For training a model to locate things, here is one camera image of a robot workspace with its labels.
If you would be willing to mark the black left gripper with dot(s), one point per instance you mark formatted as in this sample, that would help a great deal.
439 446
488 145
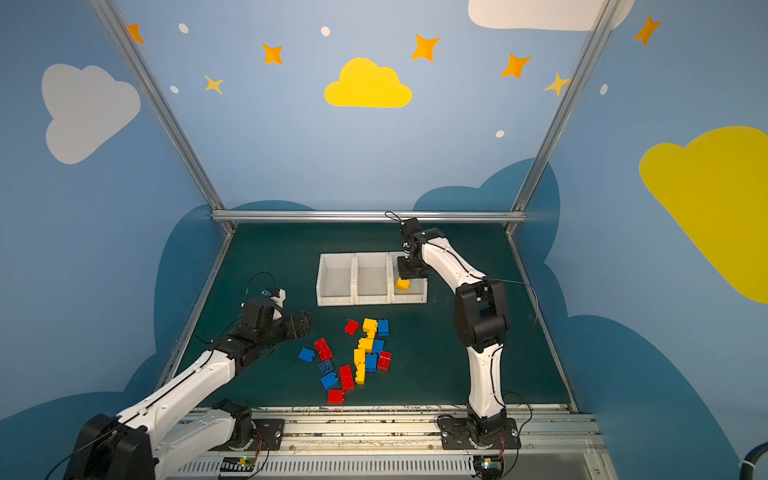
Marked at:
293 327

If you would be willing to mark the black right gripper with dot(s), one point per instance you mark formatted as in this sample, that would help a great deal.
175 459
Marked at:
405 266

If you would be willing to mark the red lego long brick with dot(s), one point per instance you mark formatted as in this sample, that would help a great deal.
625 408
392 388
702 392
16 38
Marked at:
346 377
323 350

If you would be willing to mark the yellow lego top brick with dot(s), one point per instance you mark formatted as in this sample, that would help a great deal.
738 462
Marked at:
370 327

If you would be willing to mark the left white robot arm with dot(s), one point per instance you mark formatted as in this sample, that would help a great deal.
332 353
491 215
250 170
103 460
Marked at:
145 441

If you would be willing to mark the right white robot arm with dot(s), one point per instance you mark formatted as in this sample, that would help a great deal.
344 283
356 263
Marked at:
481 320

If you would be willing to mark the white middle bin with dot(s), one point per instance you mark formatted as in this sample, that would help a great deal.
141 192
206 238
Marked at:
373 276

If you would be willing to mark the blue lego top brick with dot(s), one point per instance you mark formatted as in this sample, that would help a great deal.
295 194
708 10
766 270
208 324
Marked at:
383 329

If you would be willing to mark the blue lego upturned brick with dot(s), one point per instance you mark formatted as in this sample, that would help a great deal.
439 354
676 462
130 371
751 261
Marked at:
326 367

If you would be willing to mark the white left bin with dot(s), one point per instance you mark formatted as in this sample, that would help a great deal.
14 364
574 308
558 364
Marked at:
334 284

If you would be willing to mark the red lego small brick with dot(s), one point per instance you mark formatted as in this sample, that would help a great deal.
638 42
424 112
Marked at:
351 327

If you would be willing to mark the blue lego bottom brick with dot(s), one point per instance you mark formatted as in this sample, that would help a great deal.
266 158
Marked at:
329 380

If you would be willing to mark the red lego right brick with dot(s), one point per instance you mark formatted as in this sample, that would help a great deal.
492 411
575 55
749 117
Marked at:
384 361

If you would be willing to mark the red lego bottom brick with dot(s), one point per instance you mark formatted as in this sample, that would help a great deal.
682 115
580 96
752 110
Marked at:
336 396

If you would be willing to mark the yellow lego long brick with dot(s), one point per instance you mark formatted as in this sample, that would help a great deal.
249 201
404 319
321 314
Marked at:
359 357

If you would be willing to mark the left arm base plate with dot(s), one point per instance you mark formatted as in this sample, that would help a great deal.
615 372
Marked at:
263 434

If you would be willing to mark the right aluminium frame post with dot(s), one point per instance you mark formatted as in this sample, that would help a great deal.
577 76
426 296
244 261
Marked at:
583 68

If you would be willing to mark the aluminium frame post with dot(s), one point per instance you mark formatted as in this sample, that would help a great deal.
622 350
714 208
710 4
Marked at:
583 68
114 24

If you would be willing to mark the horizontal aluminium back rail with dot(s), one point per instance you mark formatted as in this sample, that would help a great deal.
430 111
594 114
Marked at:
291 216

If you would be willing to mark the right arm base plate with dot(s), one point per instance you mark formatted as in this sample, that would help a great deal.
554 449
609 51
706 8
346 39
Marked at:
458 433

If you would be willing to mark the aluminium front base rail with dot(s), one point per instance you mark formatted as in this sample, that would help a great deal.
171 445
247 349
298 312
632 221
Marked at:
338 441

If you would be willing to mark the left aluminium frame post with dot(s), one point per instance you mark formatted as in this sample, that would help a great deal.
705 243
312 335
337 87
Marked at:
114 24

